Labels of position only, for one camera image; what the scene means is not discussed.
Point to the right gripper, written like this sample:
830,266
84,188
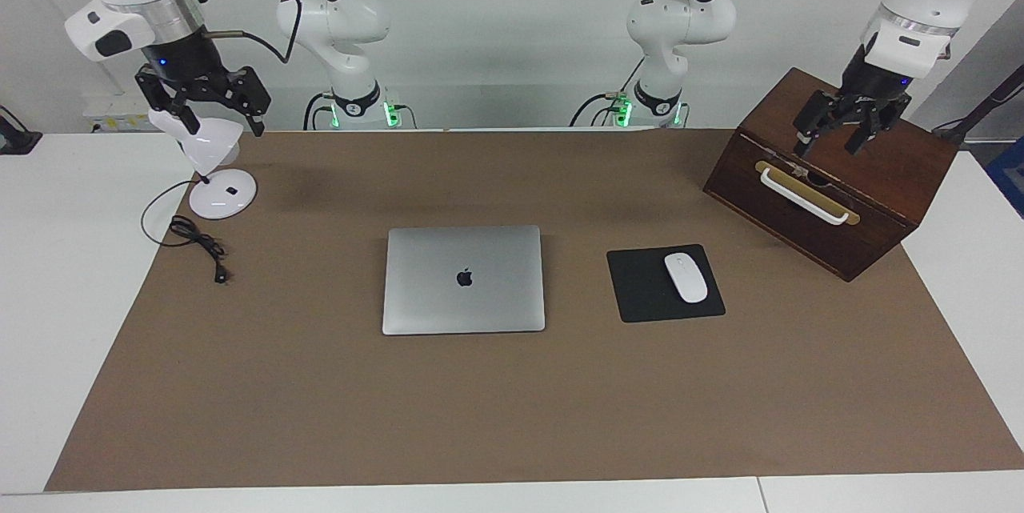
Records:
186,61

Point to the silver laptop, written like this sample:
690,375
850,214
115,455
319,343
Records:
464,281

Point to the black stand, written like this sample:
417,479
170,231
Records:
14,137
984,109

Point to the black mouse pad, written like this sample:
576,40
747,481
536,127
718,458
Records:
640,289

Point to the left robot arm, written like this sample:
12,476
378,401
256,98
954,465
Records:
680,21

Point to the white computer mouse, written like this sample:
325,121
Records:
686,277

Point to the brown wooden drawer box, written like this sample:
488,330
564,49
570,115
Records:
872,177

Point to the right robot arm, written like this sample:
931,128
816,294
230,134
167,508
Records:
336,9

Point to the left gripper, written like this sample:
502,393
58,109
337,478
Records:
872,79

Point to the white desk lamp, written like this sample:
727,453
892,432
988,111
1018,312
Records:
216,197

